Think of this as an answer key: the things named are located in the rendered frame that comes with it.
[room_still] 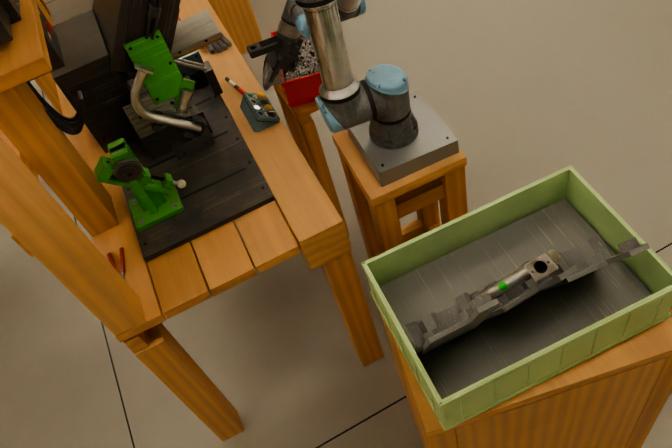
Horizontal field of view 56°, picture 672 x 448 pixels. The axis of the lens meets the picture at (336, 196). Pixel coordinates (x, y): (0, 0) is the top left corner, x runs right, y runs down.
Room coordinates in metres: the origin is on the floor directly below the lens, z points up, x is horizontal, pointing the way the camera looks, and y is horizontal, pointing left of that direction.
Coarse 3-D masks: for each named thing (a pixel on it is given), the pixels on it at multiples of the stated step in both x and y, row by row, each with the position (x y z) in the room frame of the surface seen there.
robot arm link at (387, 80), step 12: (372, 72) 1.39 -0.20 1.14; (384, 72) 1.38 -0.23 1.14; (396, 72) 1.37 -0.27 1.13; (372, 84) 1.34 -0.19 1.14; (384, 84) 1.33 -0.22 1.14; (396, 84) 1.32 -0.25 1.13; (408, 84) 1.36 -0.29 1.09; (372, 96) 1.32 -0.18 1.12; (384, 96) 1.31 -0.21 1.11; (396, 96) 1.31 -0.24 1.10; (408, 96) 1.34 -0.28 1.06; (372, 108) 1.30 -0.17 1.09; (384, 108) 1.31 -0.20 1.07; (396, 108) 1.31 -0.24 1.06; (408, 108) 1.33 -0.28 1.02; (384, 120) 1.32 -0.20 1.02; (396, 120) 1.31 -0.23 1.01
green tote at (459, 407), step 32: (512, 192) 0.98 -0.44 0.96; (544, 192) 0.98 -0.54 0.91; (576, 192) 0.96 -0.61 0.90; (448, 224) 0.94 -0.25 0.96; (480, 224) 0.95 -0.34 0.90; (608, 224) 0.83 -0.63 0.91; (384, 256) 0.91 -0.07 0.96; (416, 256) 0.92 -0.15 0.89; (640, 256) 0.71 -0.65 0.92; (608, 320) 0.57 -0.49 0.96; (640, 320) 0.59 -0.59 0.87; (544, 352) 0.54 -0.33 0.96; (576, 352) 0.56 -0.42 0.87; (480, 384) 0.52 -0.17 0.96; (512, 384) 0.53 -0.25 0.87; (448, 416) 0.51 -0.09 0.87
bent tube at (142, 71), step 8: (136, 64) 1.66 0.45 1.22; (144, 72) 1.64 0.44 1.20; (152, 72) 1.63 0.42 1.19; (136, 80) 1.63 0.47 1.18; (144, 80) 1.63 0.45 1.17; (136, 88) 1.62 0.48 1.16; (136, 96) 1.61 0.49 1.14; (136, 104) 1.60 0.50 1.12; (136, 112) 1.60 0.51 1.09; (144, 112) 1.60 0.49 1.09; (152, 120) 1.59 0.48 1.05; (160, 120) 1.59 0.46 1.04; (168, 120) 1.59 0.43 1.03; (176, 120) 1.60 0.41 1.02; (184, 120) 1.61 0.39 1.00; (184, 128) 1.59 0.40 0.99; (192, 128) 1.59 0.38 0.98; (200, 128) 1.59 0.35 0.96
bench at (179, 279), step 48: (96, 144) 1.78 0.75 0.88; (96, 240) 1.33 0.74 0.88; (192, 240) 1.22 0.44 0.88; (240, 240) 1.16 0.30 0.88; (288, 240) 1.11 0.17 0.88; (144, 288) 1.10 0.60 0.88; (192, 288) 1.05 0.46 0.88; (336, 288) 1.09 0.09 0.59; (144, 336) 1.01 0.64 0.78; (192, 384) 0.98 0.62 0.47; (240, 432) 0.99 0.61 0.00
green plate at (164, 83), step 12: (144, 36) 1.70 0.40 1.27; (156, 36) 1.70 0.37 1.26; (132, 48) 1.69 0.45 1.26; (144, 48) 1.69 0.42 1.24; (156, 48) 1.69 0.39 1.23; (132, 60) 1.68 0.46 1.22; (144, 60) 1.68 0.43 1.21; (156, 60) 1.68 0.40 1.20; (168, 60) 1.68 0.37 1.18; (156, 72) 1.67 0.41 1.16; (168, 72) 1.67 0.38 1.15; (144, 84) 1.66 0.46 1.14; (156, 84) 1.66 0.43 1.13; (168, 84) 1.66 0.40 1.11; (156, 96) 1.65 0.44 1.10; (168, 96) 1.65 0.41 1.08
